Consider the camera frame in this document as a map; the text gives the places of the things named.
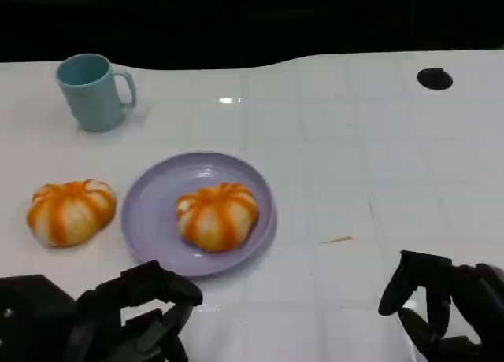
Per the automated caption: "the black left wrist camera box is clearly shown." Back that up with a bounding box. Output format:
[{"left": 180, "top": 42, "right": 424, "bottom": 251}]
[{"left": 0, "top": 274, "right": 79, "bottom": 362}]

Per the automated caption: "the lilac plate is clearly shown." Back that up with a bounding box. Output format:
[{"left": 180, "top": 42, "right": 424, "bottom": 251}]
[{"left": 120, "top": 151, "right": 279, "bottom": 279}]

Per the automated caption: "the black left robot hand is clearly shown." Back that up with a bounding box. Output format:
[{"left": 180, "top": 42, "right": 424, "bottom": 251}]
[{"left": 65, "top": 260, "right": 204, "bottom": 362}]

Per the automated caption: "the black table grommet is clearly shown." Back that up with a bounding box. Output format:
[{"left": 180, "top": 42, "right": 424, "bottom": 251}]
[{"left": 416, "top": 67, "right": 454, "bottom": 91}]

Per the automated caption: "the orange and white bread roll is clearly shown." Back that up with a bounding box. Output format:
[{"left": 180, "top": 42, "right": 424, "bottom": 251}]
[
  {"left": 25, "top": 179, "right": 118, "bottom": 249},
  {"left": 174, "top": 181, "right": 260, "bottom": 254}
]

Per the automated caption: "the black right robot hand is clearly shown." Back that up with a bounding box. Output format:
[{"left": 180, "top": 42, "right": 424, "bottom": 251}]
[{"left": 377, "top": 249, "right": 504, "bottom": 362}]

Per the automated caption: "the pale green mug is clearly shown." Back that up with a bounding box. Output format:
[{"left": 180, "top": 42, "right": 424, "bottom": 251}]
[{"left": 54, "top": 53, "right": 139, "bottom": 133}]

